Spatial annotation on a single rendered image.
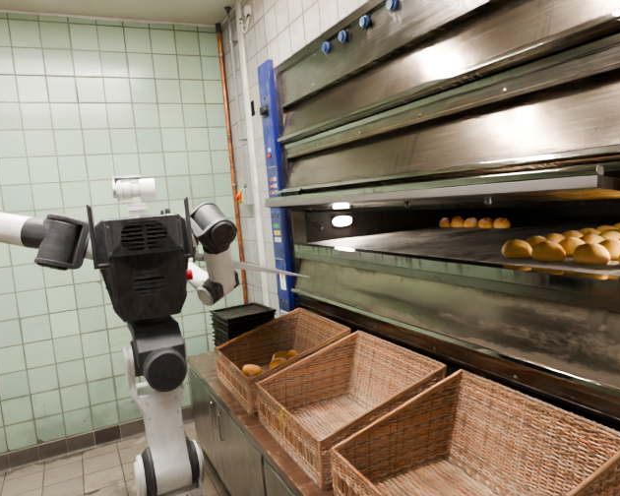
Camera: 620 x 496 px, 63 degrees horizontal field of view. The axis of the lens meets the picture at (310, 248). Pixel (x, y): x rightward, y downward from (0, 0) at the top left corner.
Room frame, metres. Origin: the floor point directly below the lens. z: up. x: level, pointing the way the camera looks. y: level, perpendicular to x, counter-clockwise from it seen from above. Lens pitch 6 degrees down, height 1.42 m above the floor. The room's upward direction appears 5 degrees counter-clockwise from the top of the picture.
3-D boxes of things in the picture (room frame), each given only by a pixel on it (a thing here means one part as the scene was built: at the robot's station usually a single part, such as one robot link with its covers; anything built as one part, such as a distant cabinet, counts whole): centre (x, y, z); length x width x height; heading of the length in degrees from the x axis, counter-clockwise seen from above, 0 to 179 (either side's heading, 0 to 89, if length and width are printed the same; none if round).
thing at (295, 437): (1.70, -0.08, 0.72); 0.56 x 0.49 x 0.28; 25
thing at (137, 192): (1.55, 0.51, 1.47); 0.10 x 0.07 x 0.09; 111
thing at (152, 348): (1.46, 0.48, 1.01); 0.28 x 0.13 x 0.18; 25
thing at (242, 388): (2.24, 0.18, 0.72); 0.56 x 0.49 x 0.28; 24
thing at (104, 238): (1.49, 0.49, 1.27); 0.34 x 0.30 x 0.36; 111
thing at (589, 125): (1.83, -0.31, 1.54); 1.79 x 0.11 x 0.19; 25
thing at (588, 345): (1.83, -0.31, 1.02); 1.79 x 0.11 x 0.19; 25
